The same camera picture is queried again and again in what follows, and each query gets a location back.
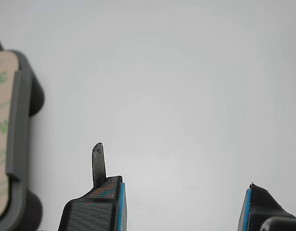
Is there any black gripper finger with scraper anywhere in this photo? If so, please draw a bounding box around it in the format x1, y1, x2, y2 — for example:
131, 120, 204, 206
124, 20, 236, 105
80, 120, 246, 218
58, 142, 128, 231

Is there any grey tape dispenser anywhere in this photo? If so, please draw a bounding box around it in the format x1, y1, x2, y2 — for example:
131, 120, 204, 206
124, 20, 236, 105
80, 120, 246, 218
0, 37, 45, 231

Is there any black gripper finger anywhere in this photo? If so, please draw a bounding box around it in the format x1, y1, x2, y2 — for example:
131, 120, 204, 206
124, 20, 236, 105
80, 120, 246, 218
238, 182, 296, 231

